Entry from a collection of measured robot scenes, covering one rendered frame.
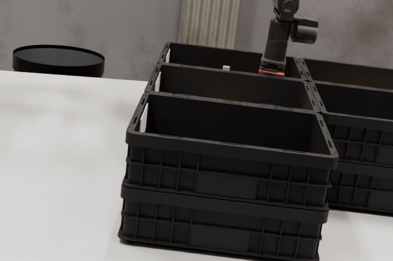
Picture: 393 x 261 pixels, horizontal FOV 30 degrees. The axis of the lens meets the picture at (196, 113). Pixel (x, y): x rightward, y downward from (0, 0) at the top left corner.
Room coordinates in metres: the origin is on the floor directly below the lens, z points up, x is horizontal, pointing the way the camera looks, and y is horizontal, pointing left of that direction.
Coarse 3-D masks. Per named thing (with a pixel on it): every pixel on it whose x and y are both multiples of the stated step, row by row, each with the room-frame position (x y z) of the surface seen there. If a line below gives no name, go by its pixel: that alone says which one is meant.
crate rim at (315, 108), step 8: (160, 64) 1.86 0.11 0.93; (168, 64) 1.87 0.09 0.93; (208, 72) 1.86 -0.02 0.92; (216, 72) 1.86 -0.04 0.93; (224, 72) 1.86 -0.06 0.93; (232, 72) 1.87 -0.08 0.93; (152, 80) 1.69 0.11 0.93; (280, 80) 1.86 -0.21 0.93; (288, 80) 1.86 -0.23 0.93; (296, 80) 1.86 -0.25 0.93; (152, 88) 1.64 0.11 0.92; (304, 88) 1.81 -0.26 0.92; (184, 96) 1.58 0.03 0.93; (192, 96) 1.59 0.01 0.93; (312, 96) 1.72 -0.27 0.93; (256, 104) 1.58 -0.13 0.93; (264, 104) 1.59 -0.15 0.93; (312, 104) 1.64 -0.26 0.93
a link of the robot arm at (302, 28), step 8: (288, 0) 1.91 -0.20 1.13; (288, 8) 1.91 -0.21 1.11; (280, 16) 1.91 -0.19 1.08; (288, 16) 1.92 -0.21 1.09; (296, 16) 1.95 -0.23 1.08; (304, 16) 1.97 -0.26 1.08; (304, 24) 1.95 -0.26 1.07; (312, 24) 1.95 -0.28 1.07; (296, 32) 1.94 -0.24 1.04; (304, 32) 1.94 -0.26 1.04; (312, 32) 1.95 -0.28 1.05; (296, 40) 1.95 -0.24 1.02; (304, 40) 1.95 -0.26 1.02; (312, 40) 1.95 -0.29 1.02
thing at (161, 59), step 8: (168, 48) 2.09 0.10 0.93; (208, 48) 2.16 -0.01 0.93; (216, 48) 2.17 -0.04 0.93; (224, 48) 2.18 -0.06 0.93; (160, 56) 1.96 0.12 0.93; (288, 56) 2.17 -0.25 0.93; (176, 64) 1.88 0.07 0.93; (296, 64) 2.07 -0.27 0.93; (240, 72) 1.88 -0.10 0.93; (304, 80) 1.88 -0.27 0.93
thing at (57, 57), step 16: (32, 48) 3.57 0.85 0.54; (48, 48) 3.63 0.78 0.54; (64, 48) 3.65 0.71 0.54; (80, 48) 3.64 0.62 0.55; (16, 64) 3.30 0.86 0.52; (32, 64) 3.23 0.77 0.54; (48, 64) 3.62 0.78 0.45; (64, 64) 3.64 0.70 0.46; (80, 64) 3.63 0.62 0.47; (96, 64) 3.34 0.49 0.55
